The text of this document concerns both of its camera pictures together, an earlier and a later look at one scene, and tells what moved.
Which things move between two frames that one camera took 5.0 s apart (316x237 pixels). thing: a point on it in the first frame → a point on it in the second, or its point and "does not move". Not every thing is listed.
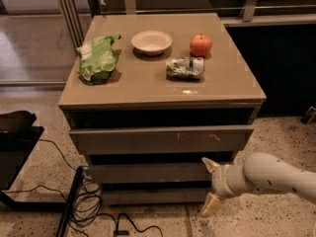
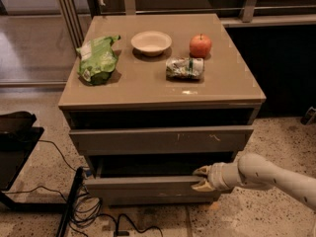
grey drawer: [149, 173] → [132, 190]
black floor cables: [87, 205] does not move
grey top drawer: [161, 139] does not move
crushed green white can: [186, 67] does not move
